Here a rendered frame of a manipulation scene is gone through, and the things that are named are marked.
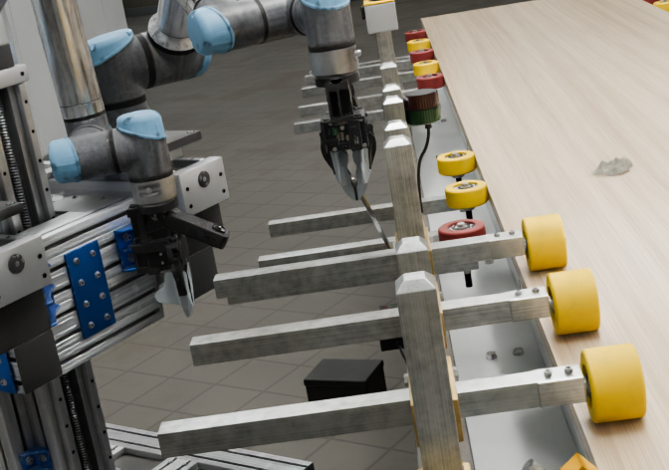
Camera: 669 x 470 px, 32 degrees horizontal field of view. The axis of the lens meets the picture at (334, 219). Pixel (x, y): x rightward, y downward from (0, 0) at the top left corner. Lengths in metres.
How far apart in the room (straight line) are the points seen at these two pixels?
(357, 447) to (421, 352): 2.29
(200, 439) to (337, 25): 0.77
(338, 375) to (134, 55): 1.37
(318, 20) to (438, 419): 0.92
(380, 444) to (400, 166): 1.89
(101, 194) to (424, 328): 1.58
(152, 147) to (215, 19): 0.25
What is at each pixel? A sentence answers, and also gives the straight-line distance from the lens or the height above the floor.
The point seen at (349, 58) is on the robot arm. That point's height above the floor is 1.23.
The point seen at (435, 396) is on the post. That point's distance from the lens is 1.04.
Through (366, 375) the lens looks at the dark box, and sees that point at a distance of 3.44.
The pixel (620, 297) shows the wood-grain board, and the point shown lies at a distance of 1.65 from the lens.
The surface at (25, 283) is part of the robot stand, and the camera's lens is 2.09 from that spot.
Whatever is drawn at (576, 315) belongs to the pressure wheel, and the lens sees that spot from 1.50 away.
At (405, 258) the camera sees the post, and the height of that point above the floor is 1.11.
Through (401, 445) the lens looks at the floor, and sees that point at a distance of 3.28.
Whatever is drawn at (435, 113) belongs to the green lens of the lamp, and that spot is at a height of 1.10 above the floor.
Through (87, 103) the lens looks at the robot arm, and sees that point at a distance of 2.09.
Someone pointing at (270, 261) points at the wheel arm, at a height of 0.82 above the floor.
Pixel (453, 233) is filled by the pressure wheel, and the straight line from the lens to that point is 1.98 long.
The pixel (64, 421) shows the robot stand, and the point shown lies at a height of 0.53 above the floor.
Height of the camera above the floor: 1.50
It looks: 16 degrees down
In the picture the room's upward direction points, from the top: 10 degrees counter-clockwise
